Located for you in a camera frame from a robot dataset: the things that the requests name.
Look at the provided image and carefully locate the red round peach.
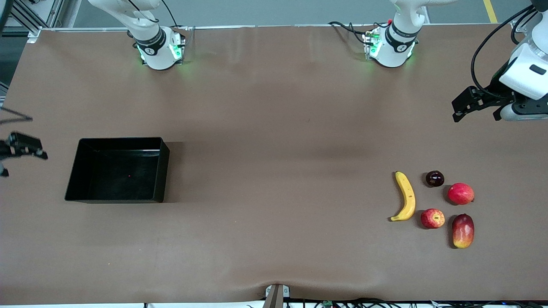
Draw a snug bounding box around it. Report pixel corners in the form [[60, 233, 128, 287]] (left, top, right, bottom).
[[447, 183, 475, 205]]

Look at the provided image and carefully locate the silver table edge rail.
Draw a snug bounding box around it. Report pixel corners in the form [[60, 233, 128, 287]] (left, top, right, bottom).
[[28, 24, 514, 33]]

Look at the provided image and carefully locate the aluminium frame profile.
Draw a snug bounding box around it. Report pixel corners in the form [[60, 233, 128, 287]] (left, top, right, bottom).
[[9, 0, 65, 43], [512, 13, 536, 34]]

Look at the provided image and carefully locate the black plastic box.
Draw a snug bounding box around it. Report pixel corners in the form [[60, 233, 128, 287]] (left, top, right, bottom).
[[64, 137, 170, 204]]

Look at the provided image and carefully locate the brown table mat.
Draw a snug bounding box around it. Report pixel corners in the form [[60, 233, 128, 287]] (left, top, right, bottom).
[[0, 25, 548, 305]]

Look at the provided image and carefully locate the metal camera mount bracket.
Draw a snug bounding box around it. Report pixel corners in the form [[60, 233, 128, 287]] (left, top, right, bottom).
[[264, 284, 291, 308]]

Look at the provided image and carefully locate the red yellow-speckled apple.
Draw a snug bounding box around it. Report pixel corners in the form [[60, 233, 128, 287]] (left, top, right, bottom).
[[420, 208, 446, 229]]

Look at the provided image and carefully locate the yellow banana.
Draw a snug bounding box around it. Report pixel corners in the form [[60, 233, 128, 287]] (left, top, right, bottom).
[[390, 171, 417, 222]]

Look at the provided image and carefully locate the black base cable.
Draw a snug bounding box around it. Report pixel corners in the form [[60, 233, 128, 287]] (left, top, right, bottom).
[[328, 21, 377, 43], [161, 0, 179, 29]]

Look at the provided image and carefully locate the red yellow mango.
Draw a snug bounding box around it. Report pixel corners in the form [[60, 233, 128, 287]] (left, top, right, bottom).
[[452, 213, 475, 249]]

